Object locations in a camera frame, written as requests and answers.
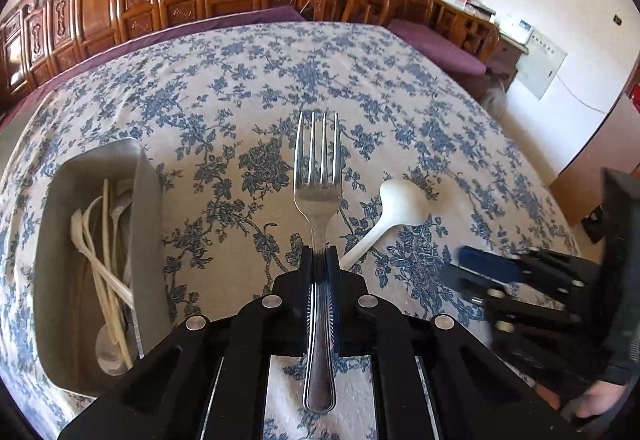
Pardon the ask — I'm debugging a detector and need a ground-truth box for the steel spoon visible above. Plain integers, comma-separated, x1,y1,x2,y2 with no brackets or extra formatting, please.
94,324,128,377

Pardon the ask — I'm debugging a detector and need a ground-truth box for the white ceramic soup spoon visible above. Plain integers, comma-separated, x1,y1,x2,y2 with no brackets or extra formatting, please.
340,179,430,270

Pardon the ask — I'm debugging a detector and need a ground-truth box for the steel fork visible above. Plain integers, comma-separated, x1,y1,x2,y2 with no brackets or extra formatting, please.
293,112,342,414

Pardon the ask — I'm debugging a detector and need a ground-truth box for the beige wooden spoon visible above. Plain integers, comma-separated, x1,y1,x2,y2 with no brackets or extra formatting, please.
106,177,137,321

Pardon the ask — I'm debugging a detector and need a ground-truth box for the white plastic fork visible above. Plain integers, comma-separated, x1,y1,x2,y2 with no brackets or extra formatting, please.
70,197,134,309

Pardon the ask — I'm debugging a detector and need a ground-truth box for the wooden chopstick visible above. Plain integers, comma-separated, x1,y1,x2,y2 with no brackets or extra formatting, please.
102,179,134,368

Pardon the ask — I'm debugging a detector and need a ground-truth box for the person's right hand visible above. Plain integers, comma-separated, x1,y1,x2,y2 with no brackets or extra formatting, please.
534,380,627,420

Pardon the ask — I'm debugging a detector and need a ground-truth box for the grey metal tray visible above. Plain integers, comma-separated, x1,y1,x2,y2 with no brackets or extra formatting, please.
34,139,170,397

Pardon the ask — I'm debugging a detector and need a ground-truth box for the wooden side bench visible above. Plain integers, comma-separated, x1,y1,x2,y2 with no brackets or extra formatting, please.
431,0,500,63

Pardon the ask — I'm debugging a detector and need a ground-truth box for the purple side cushion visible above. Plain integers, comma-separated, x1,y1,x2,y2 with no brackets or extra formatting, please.
387,19,486,76

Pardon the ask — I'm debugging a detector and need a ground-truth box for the blue floral tablecloth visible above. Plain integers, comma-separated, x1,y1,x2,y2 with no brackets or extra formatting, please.
1,23,577,439

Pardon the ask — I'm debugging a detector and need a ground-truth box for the purple bench cushion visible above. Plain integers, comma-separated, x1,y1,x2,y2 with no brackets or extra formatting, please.
1,6,305,130

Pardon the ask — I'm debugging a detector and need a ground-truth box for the white wall panel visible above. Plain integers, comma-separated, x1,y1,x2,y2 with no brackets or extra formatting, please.
515,29,567,100

